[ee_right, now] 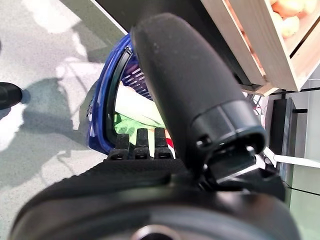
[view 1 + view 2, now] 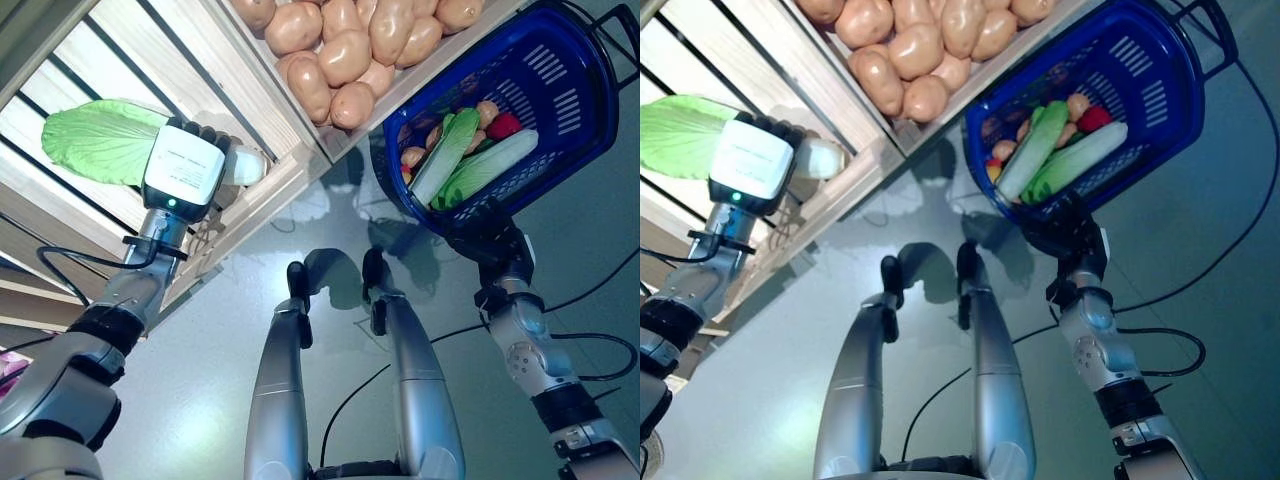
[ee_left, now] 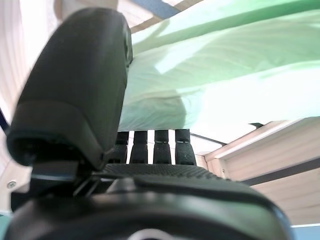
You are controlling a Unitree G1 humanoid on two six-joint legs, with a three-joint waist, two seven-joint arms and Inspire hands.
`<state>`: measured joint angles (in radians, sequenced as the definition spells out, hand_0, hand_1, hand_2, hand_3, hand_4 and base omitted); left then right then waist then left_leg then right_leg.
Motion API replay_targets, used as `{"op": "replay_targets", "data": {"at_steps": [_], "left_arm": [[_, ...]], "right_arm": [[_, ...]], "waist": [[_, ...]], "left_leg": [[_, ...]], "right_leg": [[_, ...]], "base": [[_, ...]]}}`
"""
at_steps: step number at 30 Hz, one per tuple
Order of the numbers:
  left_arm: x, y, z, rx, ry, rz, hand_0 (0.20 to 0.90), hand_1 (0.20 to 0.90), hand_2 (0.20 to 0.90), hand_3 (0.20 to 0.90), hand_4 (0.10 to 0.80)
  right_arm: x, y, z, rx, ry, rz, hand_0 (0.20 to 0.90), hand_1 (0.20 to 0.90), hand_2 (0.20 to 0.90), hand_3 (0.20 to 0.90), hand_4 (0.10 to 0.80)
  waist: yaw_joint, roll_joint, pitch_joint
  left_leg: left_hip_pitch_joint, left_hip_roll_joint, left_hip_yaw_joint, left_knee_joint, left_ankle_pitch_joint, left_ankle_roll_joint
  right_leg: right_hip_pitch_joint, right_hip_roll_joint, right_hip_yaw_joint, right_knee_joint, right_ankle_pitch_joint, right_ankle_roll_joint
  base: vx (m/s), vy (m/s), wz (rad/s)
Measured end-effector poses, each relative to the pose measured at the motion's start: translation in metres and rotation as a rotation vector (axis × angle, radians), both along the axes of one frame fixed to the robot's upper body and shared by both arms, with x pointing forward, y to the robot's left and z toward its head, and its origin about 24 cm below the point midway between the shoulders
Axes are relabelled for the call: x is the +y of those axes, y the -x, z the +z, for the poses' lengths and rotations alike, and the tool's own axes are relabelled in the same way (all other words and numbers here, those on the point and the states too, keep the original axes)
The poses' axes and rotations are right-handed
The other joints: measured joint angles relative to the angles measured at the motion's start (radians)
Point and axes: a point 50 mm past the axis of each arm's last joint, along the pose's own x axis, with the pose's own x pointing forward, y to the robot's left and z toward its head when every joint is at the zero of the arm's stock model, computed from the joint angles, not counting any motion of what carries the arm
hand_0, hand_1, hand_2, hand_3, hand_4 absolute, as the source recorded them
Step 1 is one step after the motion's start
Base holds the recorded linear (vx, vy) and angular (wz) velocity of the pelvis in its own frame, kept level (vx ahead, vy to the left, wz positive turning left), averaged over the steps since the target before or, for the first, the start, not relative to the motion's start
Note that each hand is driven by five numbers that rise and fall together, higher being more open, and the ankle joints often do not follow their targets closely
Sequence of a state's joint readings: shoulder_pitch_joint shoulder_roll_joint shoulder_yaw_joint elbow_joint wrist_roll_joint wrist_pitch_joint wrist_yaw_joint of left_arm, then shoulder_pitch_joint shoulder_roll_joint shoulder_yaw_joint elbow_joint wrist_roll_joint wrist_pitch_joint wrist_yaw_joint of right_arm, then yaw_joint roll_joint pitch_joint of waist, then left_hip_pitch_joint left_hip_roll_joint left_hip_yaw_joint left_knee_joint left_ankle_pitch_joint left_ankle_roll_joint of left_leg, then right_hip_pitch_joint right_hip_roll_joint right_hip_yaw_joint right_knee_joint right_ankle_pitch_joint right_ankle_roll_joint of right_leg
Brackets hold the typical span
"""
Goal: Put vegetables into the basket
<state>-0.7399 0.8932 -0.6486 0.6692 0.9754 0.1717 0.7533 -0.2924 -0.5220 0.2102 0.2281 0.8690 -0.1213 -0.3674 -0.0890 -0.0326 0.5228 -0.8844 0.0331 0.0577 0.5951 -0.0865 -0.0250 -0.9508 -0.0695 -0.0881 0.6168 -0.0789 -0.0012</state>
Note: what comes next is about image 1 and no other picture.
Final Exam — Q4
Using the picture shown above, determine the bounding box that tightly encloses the black object at left edge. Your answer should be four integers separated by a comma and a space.
0, 81, 24, 111

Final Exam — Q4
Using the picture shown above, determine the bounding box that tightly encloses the black upright panel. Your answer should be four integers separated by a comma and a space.
268, 98, 295, 157

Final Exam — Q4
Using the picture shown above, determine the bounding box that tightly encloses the blue plastic shopping basket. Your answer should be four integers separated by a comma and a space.
86, 33, 181, 156

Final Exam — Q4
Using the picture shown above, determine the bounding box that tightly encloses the small red toy tomato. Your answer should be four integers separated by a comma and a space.
164, 136, 176, 152

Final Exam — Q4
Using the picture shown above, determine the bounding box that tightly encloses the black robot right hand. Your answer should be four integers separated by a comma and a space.
11, 13, 301, 240

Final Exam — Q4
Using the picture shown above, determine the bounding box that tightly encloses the wooden slatted crate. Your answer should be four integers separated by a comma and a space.
201, 0, 320, 97

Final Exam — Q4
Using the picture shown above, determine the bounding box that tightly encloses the toy napa cabbage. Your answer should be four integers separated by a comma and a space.
113, 112, 167, 137
114, 84, 166, 126

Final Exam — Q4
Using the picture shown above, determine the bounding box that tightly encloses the wooden display shelf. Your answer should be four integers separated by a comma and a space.
58, 0, 281, 97

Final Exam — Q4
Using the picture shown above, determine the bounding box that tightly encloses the black folding basket handle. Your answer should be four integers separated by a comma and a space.
106, 47, 133, 148

